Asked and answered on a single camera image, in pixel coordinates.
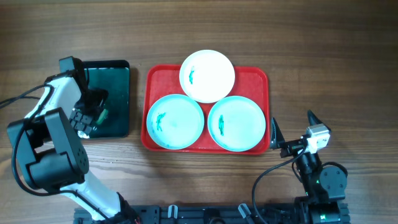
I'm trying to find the white plate back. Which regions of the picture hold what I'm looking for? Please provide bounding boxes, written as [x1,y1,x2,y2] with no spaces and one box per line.
[179,50,236,103]

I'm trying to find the light blue plate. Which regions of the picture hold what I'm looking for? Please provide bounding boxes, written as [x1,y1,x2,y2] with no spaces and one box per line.
[146,94,205,150]
[207,96,267,152]

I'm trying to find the black tray with green water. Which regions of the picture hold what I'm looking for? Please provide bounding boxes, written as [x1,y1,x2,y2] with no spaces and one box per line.
[80,60,130,139]

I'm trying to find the green yellow sponge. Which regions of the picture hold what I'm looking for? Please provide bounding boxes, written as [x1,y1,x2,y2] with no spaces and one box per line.
[96,109,108,125]

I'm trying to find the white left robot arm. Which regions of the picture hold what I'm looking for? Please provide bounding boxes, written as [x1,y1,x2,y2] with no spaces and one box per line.
[7,57,135,223]

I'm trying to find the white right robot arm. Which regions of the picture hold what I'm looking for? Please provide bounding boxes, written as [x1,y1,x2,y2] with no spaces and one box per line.
[271,110,351,224]

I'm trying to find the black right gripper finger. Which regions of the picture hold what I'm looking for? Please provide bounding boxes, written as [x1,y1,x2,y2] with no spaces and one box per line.
[270,118,285,149]
[307,110,323,126]

